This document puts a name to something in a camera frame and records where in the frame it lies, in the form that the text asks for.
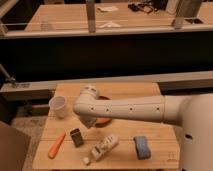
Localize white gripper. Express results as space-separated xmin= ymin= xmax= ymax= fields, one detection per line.
xmin=81 ymin=116 xmax=97 ymax=129

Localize dark brown eraser block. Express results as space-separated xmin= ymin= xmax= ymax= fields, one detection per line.
xmin=70 ymin=128 xmax=84 ymax=147

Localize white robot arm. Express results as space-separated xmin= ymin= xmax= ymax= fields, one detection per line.
xmin=73 ymin=86 xmax=213 ymax=171

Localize orange bowl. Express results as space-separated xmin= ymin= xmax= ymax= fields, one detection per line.
xmin=95 ymin=96 xmax=111 ymax=127

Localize white tube bottle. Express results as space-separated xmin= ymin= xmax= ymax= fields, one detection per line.
xmin=83 ymin=134 xmax=119 ymax=165

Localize white plastic cup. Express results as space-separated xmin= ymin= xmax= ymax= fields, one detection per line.
xmin=48 ymin=96 xmax=68 ymax=118

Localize orange carrot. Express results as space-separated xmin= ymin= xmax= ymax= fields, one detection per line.
xmin=48 ymin=132 xmax=66 ymax=159

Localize blue sponge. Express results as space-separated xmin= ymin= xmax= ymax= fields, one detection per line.
xmin=133 ymin=136 xmax=151 ymax=160

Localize brown cardboard box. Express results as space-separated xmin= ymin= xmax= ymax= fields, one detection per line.
xmin=0 ymin=121 xmax=31 ymax=171

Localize white crumpled paper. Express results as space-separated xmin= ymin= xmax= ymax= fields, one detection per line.
xmin=98 ymin=21 xmax=121 ymax=28

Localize clear water bottle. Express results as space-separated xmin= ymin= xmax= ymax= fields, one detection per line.
xmin=41 ymin=19 xmax=51 ymax=31

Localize white paper on desk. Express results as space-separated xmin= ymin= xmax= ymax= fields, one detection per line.
xmin=97 ymin=6 xmax=119 ymax=12

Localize grey metal post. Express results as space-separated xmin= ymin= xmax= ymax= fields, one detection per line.
xmin=172 ymin=0 xmax=203 ymax=29
xmin=86 ymin=0 xmax=96 ymax=33

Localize black cables on desk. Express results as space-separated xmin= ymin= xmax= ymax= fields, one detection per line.
xmin=127 ymin=0 xmax=168 ymax=14

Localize grey metal post right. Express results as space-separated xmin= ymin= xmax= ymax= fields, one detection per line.
xmin=172 ymin=0 xmax=203 ymax=29

